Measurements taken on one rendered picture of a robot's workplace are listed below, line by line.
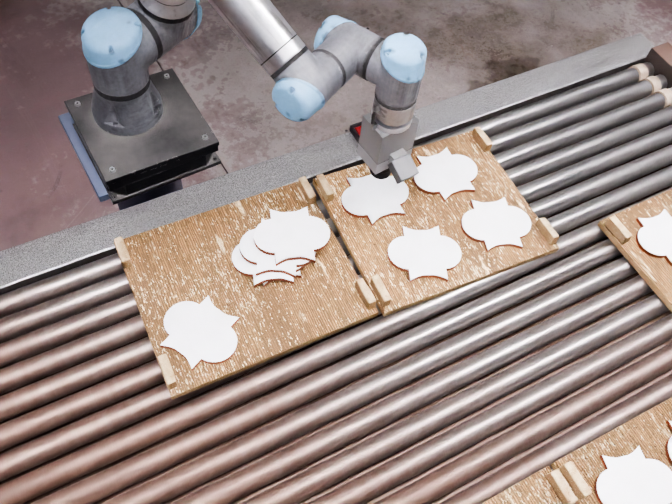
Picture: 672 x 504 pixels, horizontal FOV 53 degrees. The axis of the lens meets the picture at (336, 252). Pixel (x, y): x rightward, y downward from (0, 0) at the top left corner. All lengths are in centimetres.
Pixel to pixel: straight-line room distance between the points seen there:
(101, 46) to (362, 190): 58
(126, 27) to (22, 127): 160
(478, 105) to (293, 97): 72
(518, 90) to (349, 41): 71
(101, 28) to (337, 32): 49
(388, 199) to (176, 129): 49
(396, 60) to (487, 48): 224
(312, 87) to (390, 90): 15
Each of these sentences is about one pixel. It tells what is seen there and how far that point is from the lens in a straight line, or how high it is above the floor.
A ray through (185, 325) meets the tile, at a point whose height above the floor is 95.
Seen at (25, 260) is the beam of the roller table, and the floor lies 91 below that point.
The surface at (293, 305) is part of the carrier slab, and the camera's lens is 128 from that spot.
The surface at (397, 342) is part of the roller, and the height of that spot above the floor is 92.
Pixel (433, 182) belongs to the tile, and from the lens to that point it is 147.
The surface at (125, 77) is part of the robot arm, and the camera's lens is 145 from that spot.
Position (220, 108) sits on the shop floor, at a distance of 290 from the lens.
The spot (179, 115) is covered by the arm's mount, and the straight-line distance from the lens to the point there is 157.
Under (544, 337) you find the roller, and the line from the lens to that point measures 137.
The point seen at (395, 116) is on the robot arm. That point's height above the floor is 122.
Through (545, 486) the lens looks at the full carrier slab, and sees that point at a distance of 125.
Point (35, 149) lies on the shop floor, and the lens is 288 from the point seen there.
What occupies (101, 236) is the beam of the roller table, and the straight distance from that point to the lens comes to 143.
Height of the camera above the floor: 207
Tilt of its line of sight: 57 degrees down
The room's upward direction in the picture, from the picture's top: 8 degrees clockwise
